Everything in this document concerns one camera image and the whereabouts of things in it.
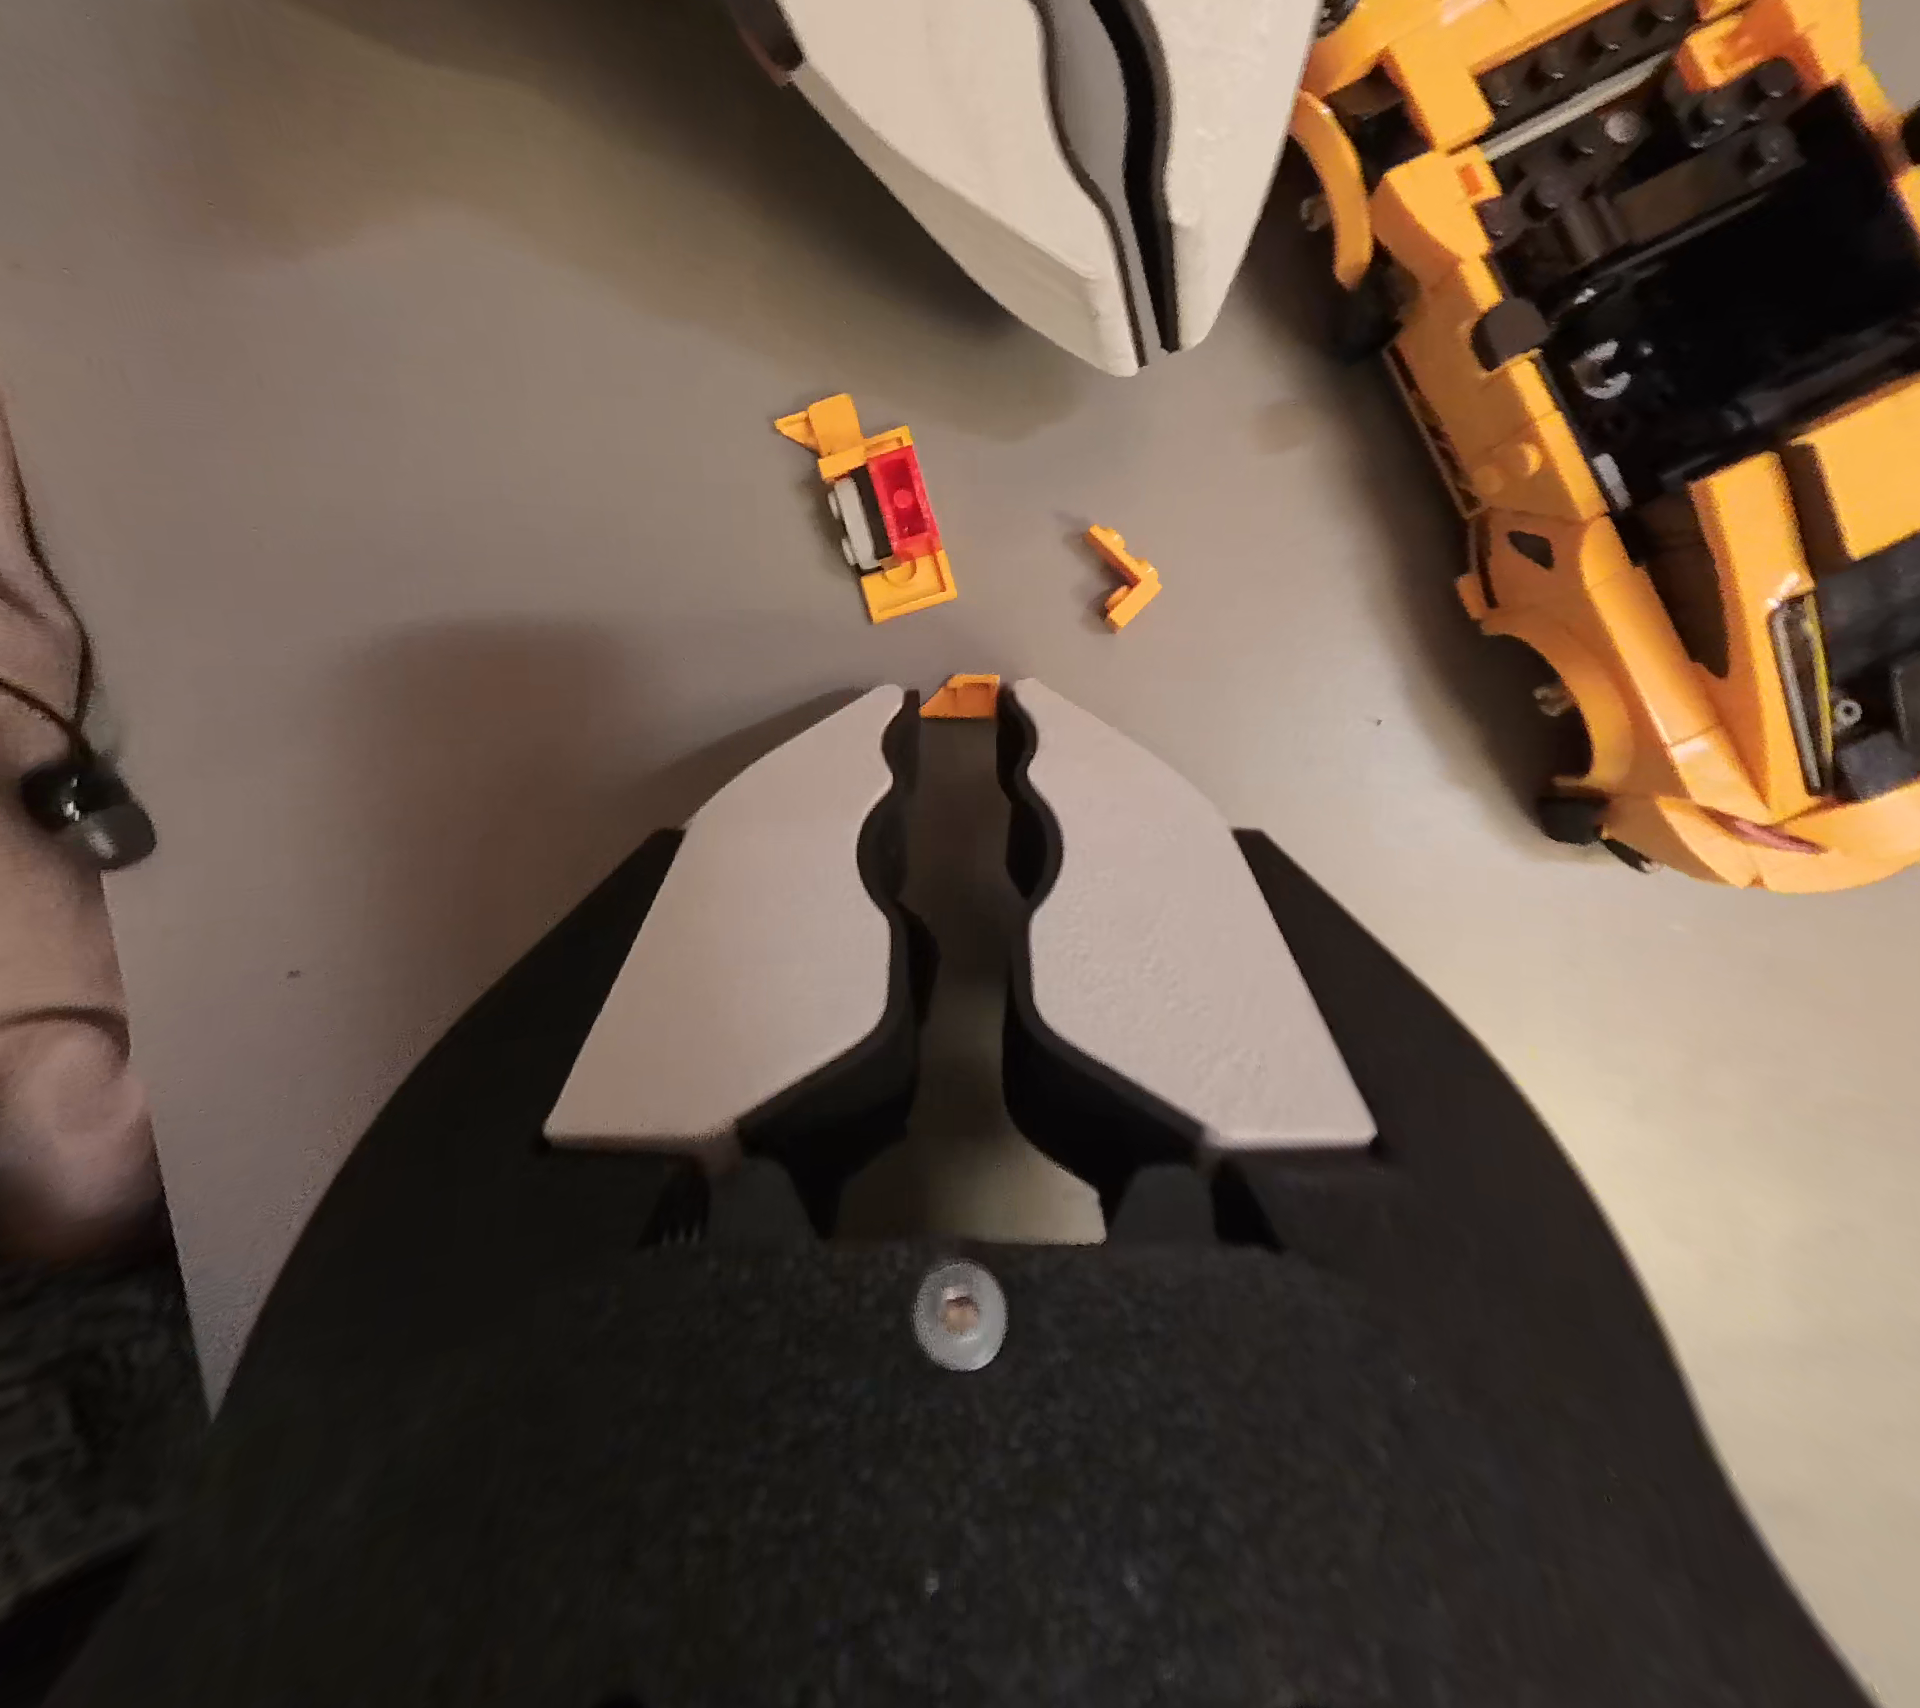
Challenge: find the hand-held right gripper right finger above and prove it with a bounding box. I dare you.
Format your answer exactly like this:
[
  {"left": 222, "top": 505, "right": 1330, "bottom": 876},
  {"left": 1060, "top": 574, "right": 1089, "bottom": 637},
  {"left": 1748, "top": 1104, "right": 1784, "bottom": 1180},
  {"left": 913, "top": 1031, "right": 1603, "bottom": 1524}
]
[{"left": 997, "top": 681, "right": 1379, "bottom": 1208}]

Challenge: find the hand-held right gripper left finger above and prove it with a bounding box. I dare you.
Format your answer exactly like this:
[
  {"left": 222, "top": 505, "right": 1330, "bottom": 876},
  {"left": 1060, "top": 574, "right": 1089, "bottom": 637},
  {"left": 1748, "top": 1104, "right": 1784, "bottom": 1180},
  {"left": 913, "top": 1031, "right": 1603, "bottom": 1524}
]
[{"left": 544, "top": 684, "right": 925, "bottom": 1208}]

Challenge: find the orange plate with red brick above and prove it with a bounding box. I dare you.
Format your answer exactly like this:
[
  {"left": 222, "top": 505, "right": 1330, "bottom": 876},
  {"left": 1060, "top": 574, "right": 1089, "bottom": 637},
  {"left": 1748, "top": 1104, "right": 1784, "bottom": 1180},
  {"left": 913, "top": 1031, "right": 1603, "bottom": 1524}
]
[{"left": 818, "top": 425, "right": 960, "bottom": 626}]

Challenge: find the yellow lego car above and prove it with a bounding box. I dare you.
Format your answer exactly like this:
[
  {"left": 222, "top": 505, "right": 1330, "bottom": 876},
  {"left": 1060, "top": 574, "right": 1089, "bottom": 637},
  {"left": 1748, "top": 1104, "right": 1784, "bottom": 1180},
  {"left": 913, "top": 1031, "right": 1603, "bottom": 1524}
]
[{"left": 1286, "top": 0, "right": 1920, "bottom": 897}]

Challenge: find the beige sweatshirt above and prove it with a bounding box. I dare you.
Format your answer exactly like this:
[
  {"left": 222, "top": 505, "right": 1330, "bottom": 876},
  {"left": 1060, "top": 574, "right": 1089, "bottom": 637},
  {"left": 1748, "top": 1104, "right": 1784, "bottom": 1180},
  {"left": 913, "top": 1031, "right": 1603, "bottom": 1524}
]
[{"left": 0, "top": 387, "right": 166, "bottom": 1276}]

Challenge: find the thin black earphone cable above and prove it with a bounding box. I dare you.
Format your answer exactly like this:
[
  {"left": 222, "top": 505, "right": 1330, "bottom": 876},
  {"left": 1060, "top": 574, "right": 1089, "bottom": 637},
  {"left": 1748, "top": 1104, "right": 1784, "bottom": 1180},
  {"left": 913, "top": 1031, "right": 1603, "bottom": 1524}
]
[{"left": 0, "top": 673, "right": 161, "bottom": 873}]

